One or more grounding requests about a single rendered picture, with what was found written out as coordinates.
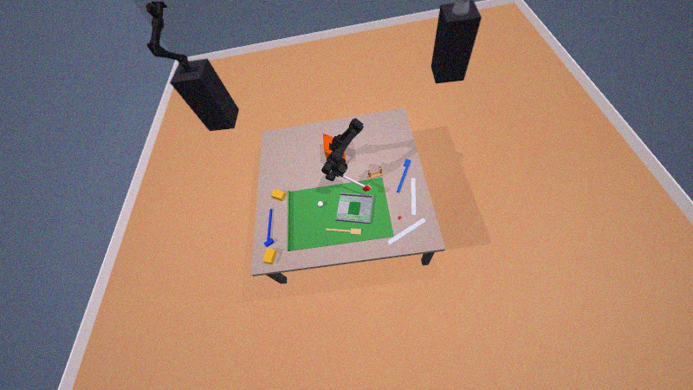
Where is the green putting mat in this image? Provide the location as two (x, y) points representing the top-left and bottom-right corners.
(290, 178), (394, 251)

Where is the yellow block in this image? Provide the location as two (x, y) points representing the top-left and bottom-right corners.
(271, 189), (287, 201)
(262, 249), (277, 264)

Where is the blue putter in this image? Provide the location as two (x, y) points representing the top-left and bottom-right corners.
(264, 209), (274, 247)

